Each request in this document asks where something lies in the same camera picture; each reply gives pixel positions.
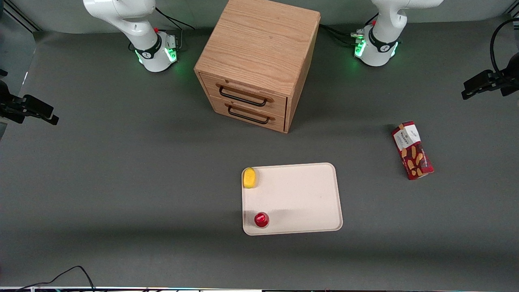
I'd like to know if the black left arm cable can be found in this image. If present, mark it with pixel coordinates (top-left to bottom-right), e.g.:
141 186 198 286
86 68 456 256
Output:
490 17 519 74

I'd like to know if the black right base cable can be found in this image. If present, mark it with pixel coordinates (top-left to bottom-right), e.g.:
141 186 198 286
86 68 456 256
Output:
155 6 196 52

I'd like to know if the beige plastic tray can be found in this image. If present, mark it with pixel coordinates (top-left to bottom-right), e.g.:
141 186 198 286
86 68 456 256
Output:
242 163 343 236

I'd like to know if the arm black camera mount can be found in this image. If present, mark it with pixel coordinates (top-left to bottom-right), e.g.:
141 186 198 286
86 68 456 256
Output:
0 69 60 126
461 52 519 100

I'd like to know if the black left base cable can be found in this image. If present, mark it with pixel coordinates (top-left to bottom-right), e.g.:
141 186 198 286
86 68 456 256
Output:
320 13 378 46

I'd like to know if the red cookie box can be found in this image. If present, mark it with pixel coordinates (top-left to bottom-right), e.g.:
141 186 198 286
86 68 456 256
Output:
391 121 435 180

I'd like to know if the wooden drawer front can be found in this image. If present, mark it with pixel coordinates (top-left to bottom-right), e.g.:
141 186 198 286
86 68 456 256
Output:
210 96 287 133
199 73 288 118

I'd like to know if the wooden drawer cabinet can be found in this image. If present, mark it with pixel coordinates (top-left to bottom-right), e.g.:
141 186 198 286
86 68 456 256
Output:
194 0 321 134

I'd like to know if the black base cable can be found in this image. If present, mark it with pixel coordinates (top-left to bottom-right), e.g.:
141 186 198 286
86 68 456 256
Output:
155 6 196 52
320 13 378 46

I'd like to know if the black table cable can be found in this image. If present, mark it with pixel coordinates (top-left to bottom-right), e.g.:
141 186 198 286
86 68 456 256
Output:
15 266 96 292

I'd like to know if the yellow lemon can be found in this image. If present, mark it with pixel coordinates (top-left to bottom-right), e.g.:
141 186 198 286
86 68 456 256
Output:
243 167 258 189

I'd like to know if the left arm black camera mount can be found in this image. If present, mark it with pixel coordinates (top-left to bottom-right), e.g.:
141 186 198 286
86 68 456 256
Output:
461 52 519 100

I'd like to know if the black drawer handle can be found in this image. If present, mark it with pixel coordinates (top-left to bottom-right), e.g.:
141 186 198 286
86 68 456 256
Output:
227 104 270 125
219 86 268 107

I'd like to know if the right arm black camera mount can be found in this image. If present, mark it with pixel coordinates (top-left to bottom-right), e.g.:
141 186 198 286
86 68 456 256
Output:
0 69 60 126

